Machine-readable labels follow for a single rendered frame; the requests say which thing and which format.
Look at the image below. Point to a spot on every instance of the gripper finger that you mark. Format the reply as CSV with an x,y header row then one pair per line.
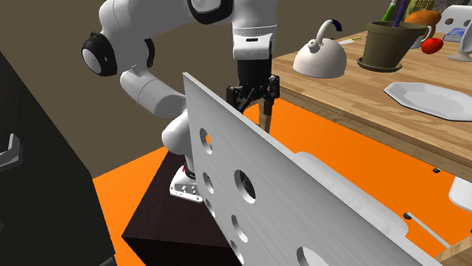
x,y
273,88
238,96

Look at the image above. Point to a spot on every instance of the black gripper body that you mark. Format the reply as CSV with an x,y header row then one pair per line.
x,y
253,72

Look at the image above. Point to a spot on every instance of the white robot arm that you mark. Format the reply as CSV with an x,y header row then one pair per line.
x,y
243,22

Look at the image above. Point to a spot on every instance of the white kettle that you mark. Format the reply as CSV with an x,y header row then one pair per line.
x,y
321,59

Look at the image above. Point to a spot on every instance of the light wooden table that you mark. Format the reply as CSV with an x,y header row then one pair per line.
x,y
361,99

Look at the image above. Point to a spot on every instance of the table knife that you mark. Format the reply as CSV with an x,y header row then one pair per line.
x,y
348,41

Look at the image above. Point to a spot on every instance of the silver chair with round holes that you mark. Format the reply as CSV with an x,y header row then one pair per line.
x,y
287,206

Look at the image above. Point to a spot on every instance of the olive flower pot with plant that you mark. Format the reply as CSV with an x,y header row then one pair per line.
x,y
385,46

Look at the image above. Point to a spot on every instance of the dark robot stand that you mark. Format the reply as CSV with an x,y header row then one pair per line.
x,y
169,221

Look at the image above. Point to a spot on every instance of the white mug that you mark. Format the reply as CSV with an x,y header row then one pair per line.
x,y
418,42

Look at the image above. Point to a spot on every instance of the white octagonal plate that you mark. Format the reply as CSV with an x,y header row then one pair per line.
x,y
431,99

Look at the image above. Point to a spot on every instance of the red apple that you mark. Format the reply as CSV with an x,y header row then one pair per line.
x,y
432,45

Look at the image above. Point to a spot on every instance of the orange bread loaf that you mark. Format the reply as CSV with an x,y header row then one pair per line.
x,y
424,18

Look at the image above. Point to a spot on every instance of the yellow box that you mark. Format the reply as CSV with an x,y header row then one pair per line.
x,y
420,5

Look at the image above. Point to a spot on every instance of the blue book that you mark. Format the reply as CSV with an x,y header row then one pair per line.
x,y
454,35

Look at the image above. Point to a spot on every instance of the black cabinet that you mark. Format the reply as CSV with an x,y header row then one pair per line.
x,y
44,176

